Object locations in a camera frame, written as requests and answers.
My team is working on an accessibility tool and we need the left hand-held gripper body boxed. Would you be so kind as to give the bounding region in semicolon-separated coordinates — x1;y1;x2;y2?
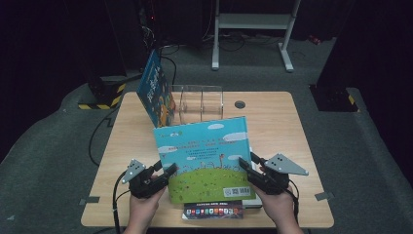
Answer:
121;158;169;200

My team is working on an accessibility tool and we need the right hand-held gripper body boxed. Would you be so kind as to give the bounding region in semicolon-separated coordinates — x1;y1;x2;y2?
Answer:
247;153;310;196

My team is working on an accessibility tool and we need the colourful hardcover picture book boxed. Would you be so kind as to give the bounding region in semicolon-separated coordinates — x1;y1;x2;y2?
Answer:
153;116;257;205

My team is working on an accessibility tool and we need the purple magazine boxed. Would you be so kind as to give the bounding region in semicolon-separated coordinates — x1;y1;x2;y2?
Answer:
182;199;244;220

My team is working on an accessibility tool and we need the thin blue picture book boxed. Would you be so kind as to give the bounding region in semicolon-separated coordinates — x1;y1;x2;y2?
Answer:
135;48;176;129

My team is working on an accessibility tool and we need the clear acrylic book rack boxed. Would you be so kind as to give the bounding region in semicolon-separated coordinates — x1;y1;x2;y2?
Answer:
169;84;224;126

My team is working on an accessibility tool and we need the person's left hand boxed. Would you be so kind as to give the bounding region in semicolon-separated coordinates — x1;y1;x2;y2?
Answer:
128;186;169;228

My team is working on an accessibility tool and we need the person's right hand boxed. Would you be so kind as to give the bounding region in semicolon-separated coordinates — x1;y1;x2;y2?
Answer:
252;183;298;228

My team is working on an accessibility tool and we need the grey tape piece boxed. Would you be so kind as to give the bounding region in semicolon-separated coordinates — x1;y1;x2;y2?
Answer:
79;196;100;207
315;191;335;202

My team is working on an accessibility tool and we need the black base with hazard stripes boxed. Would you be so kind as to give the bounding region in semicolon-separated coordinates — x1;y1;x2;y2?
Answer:
310;85;359;113
77;76;127;110

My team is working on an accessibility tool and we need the white metal stand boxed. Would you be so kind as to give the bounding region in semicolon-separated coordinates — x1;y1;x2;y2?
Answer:
211;0;301;73

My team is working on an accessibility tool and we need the black equipment tower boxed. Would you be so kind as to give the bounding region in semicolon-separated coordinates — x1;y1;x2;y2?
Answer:
137;0;164;72

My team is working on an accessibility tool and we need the right hand-held gripper black cable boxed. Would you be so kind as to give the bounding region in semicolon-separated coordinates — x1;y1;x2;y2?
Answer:
286;178;300;225

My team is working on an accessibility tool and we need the hand-held gripper black cable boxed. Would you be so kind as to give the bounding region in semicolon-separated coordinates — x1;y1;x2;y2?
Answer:
111;171;131;234
286;178;300;225

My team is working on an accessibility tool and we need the left hand-held gripper black cable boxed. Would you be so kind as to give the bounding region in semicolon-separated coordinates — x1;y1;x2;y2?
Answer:
111;171;131;234

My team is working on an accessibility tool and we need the black floor cable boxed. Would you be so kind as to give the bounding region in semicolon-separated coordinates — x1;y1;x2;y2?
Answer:
88;106;120;168

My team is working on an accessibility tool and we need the bundle of black floor cables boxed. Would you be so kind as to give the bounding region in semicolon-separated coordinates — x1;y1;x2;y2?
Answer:
203;30;283;53

